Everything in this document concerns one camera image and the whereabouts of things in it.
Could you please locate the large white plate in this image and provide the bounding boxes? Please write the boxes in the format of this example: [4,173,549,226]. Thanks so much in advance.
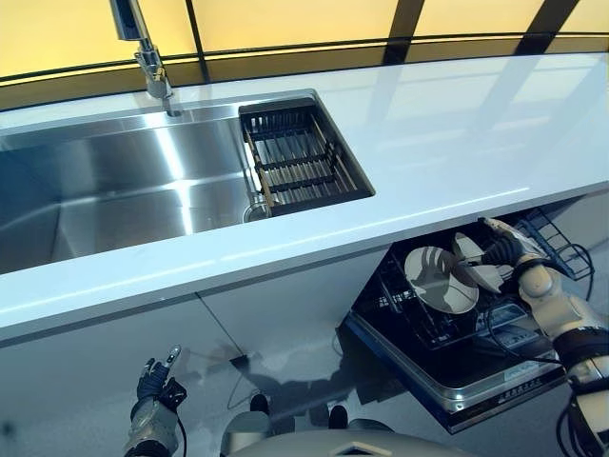
[403,246,481,315]

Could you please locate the grey robot torso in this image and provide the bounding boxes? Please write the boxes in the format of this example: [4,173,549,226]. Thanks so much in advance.
[227,430,472,457]

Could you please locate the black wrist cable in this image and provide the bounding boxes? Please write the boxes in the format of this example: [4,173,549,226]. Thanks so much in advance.
[175,412,189,457]
[484,243,601,457]

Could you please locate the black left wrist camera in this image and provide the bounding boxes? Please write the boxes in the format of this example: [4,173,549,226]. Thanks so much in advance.
[159,378,187,410]

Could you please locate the chrome kitchen faucet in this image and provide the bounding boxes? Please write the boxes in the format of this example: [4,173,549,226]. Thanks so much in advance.
[108,0,185,118]

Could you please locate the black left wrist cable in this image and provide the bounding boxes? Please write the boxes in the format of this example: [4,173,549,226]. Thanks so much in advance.
[175,412,189,457]

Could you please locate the stainless steel sink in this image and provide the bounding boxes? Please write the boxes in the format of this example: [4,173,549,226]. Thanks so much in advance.
[0,89,377,276]

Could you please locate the wide white cabinet door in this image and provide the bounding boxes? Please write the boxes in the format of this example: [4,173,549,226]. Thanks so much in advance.
[0,294,248,457]

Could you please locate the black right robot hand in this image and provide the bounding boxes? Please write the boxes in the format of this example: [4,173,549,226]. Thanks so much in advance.
[478,216,548,280]

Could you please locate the window frame bars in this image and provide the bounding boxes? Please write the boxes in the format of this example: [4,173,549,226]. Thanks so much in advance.
[0,0,609,96]

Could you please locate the narrow white cabinet door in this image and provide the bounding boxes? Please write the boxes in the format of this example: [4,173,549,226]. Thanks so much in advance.
[197,247,396,363]

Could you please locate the dark dishwasher door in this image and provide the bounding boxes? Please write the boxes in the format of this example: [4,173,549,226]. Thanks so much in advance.
[337,285,572,434]

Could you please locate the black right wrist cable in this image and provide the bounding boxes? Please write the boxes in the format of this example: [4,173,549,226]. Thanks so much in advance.
[484,243,601,457]

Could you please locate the wire dishwasher rack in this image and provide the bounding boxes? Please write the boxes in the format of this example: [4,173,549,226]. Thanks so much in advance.
[375,204,596,351]

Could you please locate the round sink drain strainer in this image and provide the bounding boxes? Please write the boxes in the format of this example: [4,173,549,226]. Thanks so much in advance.
[242,202,272,225]

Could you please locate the black sink drying rack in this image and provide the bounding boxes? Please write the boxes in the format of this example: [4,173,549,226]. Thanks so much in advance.
[238,98,375,218]

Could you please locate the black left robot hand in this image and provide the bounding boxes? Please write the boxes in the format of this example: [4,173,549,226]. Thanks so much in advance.
[136,345,183,406]

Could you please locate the beige ceramic plate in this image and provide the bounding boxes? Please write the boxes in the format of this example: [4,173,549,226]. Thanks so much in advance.
[451,231,505,294]

